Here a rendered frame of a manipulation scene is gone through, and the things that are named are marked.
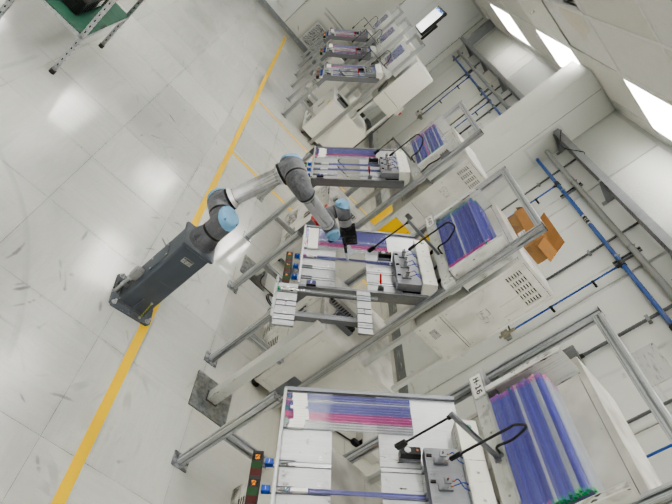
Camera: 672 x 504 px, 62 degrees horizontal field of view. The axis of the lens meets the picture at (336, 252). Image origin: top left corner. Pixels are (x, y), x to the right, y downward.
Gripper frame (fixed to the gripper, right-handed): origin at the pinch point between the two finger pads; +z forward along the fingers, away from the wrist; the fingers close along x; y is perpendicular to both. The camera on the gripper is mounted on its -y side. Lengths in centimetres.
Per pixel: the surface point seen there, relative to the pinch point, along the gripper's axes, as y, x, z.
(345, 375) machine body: -10, -32, 63
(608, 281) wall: 185, 72, 94
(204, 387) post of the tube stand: -84, -57, 38
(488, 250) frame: 74, -34, -12
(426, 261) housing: 45.0, -5.9, 7.0
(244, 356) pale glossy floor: -73, -12, 56
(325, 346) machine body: -18, -32, 39
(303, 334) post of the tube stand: -23, -63, 4
